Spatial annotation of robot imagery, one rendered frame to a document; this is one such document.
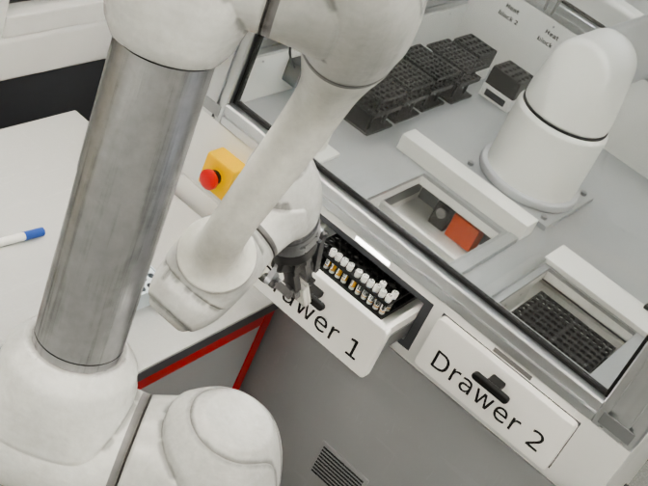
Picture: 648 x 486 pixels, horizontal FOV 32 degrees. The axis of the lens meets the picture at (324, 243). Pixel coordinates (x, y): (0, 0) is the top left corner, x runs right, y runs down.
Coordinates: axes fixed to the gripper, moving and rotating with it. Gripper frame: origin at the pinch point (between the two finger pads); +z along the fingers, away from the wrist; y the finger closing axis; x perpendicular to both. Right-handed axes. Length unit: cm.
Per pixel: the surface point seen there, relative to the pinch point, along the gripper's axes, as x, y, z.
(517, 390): -34.9, 14.4, 12.0
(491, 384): -31.3, 11.8, 10.4
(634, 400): -51, 22, 4
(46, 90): 82, 5, 27
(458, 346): -22.6, 14.0, 12.6
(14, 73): 80, 0, 14
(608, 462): -53, 15, 14
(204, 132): 41.6, 15.5, 13.6
